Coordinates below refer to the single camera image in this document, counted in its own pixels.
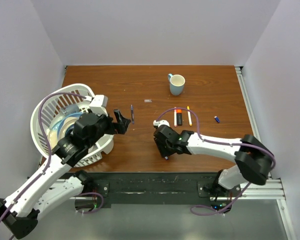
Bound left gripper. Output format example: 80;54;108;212
85;108;130;148

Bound purple pen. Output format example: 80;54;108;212
130;104;135;124

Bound black orange highlighter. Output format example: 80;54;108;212
176;108;183;126

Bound white pink-tip pen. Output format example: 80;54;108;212
173;107;177;128

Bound white yellow pen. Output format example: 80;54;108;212
186;106;193;126

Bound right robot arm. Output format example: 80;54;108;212
153;124;275;197

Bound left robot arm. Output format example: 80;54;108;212
0;109;131;240

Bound grey object in basket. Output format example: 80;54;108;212
60;104;80;116

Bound stacked plates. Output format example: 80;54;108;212
47;112;83;149

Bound light blue mug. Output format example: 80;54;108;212
167;73;186;96

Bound white laundry basket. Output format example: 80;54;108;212
30;83;115;168

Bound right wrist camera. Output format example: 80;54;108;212
153;119;170;129

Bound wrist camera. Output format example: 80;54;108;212
85;95;108;116
153;119;170;129

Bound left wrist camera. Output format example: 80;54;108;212
85;95;108;116

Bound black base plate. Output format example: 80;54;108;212
57;169;268;210

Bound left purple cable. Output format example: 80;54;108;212
0;91;91;240

